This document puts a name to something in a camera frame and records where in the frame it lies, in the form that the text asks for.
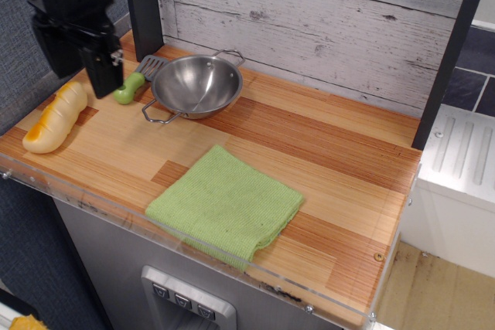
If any green-handled grey spatula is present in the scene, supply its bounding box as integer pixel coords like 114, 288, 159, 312
113, 55, 169, 105

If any silver dispenser button panel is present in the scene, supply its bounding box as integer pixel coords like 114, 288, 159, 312
141, 265, 237, 329

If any dark right frame post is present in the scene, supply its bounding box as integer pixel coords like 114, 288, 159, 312
411, 0, 480, 150

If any yellow toy bread loaf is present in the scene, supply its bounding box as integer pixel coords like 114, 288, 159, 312
22, 81, 87, 154

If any dark left frame post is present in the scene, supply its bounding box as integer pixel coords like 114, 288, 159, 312
128, 0, 163, 62

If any clear acrylic front guard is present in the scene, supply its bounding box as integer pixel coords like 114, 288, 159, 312
1, 155, 377, 329

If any dark frame post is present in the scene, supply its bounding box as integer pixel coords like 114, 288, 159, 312
128, 0, 163, 62
411, 0, 480, 150

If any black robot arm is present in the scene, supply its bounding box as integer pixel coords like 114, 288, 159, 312
29, 0, 124, 98

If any steel two-handled bowl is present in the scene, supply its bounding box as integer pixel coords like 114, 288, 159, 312
142, 49, 245, 124

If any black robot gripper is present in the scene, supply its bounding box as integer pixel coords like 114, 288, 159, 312
29, 0, 124, 99

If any silver toy fridge cabinet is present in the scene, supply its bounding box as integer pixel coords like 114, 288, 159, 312
56, 201, 374, 329

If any white toy sink unit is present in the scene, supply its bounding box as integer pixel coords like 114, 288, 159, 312
399, 105, 494, 277

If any green folded cloth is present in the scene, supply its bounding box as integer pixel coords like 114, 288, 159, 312
145, 145, 304, 271

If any yellow object bottom corner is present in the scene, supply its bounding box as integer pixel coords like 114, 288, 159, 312
9, 315, 48, 330

